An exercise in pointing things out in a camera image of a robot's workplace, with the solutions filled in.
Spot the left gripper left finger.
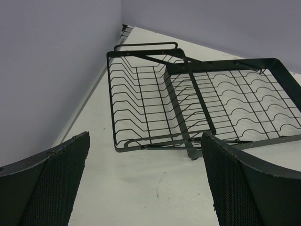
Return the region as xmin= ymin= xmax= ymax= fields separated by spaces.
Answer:
xmin=0 ymin=131 xmax=90 ymax=226

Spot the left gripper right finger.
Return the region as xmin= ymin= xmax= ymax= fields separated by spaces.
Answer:
xmin=201 ymin=132 xmax=301 ymax=226

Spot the black wire dish rack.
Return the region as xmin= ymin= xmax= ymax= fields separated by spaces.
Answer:
xmin=106 ymin=42 xmax=301 ymax=160

